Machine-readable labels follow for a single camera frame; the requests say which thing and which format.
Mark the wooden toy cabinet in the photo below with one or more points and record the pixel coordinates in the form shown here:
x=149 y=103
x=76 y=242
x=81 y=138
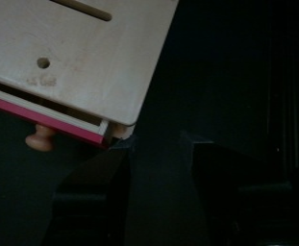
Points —
x=80 y=54

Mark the pink wooden drawer with knob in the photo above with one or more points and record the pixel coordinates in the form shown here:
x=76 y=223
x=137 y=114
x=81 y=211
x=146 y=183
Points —
x=45 y=120

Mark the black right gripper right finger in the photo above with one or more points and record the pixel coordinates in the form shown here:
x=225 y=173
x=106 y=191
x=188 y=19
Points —
x=241 y=198

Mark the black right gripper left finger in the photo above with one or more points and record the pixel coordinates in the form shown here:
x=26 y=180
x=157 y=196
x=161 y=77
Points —
x=92 y=195

